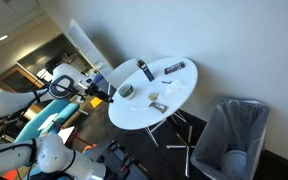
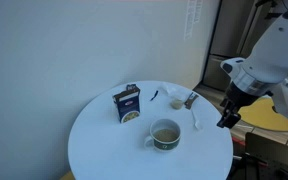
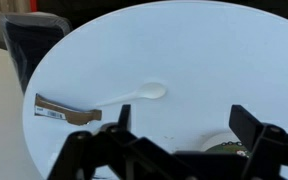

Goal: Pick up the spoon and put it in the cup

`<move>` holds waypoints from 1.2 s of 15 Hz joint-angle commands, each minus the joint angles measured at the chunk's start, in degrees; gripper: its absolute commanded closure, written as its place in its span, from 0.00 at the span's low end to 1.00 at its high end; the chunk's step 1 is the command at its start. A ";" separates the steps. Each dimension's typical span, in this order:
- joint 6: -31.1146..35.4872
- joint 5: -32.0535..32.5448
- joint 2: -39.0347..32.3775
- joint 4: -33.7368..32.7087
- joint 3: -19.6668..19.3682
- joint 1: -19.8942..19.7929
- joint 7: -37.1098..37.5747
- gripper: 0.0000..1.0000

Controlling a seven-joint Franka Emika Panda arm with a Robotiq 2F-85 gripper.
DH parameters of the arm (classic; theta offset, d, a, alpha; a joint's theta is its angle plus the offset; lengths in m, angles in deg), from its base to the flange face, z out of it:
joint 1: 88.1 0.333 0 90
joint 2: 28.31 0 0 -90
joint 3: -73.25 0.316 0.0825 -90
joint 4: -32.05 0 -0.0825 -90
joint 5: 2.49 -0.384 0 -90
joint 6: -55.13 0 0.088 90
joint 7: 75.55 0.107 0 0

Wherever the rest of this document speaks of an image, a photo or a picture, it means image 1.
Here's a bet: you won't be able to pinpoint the yellow square item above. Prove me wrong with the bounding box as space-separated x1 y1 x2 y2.
89 96 104 109

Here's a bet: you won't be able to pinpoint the white leaning panel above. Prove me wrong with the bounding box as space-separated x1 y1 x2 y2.
66 18 115 80

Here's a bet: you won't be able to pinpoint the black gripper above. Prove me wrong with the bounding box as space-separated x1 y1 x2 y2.
84 83 115 104

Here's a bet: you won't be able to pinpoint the crumpled clear plastic wrap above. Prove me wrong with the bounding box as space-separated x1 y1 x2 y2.
159 79 187 100

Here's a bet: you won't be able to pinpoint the white paper sheet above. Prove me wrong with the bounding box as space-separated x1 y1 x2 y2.
57 126 76 145
37 112 59 132

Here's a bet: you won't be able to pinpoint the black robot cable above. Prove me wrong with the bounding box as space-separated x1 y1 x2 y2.
0 82 85 128

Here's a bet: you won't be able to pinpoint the white container inside bin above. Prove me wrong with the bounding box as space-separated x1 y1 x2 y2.
221 149 249 180

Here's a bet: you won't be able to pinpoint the brown torn wrapper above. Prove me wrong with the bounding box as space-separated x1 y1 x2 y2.
148 101 169 115

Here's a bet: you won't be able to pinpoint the black equipment cart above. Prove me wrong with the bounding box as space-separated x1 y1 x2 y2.
96 139 149 180

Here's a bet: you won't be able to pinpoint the teal chair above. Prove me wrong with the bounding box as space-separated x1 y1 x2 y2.
13 98 81 145

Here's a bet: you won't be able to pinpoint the blue pasta box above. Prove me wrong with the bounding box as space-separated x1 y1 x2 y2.
136 59 156 83

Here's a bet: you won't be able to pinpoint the white plastic spoon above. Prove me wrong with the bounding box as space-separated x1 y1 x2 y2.
129 105 152 112

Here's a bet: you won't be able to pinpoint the grey trash bin with liner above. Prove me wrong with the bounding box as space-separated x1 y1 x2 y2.
190 97 271 180

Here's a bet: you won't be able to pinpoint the small clear cup of grains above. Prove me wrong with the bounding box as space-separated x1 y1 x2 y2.
147 92 160 102

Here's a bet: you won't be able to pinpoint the metal table legs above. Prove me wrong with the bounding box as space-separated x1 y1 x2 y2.
145 109 197 178

